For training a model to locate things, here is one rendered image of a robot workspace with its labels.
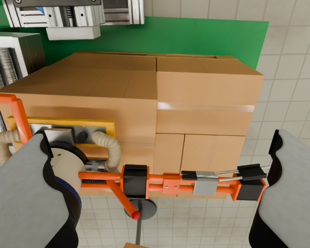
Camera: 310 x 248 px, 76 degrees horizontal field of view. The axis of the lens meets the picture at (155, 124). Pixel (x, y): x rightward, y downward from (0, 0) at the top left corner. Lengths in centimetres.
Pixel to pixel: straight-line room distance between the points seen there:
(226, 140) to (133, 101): 82
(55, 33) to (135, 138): 45
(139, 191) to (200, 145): 80
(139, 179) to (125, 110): 28
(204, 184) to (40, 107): 65
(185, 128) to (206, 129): 14
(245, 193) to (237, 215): 228
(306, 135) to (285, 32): 104
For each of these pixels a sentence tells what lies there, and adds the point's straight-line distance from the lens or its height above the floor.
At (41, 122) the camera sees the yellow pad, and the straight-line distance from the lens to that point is 74.
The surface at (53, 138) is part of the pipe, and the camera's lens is 71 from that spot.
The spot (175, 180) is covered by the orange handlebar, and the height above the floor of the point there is 120.
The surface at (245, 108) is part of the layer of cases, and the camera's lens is 131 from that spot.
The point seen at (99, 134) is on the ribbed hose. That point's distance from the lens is 65.
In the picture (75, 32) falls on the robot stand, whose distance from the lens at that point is 68.
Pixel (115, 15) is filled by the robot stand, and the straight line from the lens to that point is 142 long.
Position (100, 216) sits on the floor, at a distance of 288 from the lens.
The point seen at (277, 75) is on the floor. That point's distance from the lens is 197.
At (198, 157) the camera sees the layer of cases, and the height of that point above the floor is 54.
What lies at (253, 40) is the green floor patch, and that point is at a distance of 180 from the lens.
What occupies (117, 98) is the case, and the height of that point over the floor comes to 94.
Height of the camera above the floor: 163
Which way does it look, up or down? 61 degrees down
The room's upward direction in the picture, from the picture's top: 180 degrees counter-clockwise
